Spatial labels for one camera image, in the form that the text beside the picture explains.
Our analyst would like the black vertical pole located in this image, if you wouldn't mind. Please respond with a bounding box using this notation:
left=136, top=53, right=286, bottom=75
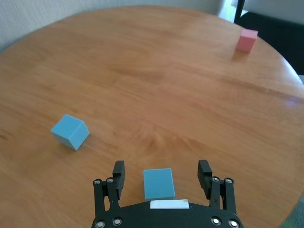
left=234, top=0, right=246, bottom=24

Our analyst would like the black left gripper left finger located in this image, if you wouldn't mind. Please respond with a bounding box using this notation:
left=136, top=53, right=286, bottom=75
left=92, top=161, right=126, bottom=212

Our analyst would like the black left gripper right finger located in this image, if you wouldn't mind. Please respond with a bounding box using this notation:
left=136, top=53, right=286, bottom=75
left=198, top=160, right=237, bottom=211

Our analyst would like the pink cube block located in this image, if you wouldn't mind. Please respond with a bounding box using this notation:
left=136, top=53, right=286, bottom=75
left=235, top=28, right=259, bottom=53

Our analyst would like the light blue cube block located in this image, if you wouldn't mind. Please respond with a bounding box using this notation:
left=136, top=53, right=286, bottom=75
left=143, top=168, right=176, bottom=200
left=50, top=114, right=90, bottom=151

